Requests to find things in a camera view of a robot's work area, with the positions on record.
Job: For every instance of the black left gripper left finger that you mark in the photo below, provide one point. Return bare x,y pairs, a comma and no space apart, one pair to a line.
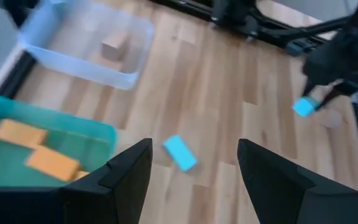
120,186

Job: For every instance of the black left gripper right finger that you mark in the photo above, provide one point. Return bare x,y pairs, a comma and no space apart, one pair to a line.
269,186

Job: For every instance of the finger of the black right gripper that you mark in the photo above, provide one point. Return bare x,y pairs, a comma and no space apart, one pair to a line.
308,87
329,96

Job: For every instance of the teal cube block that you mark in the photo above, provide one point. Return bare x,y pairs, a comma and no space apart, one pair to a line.
304,106

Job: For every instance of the orange cube block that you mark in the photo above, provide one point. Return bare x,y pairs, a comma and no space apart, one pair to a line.
81,175

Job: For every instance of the long orange block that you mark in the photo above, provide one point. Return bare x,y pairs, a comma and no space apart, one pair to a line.
19,133
53,163

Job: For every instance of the natural wooden block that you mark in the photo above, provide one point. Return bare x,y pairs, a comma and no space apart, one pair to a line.
104,64
114,45

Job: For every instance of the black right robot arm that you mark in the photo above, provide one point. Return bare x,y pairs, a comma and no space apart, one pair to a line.
228,12

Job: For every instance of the long teal block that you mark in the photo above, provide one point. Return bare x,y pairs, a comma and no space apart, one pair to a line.
180,153

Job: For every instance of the green translucent plastic bin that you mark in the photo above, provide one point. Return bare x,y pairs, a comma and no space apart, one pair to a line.
5,174

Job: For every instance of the clear plastic bin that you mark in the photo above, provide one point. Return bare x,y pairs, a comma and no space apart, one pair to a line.
73,65

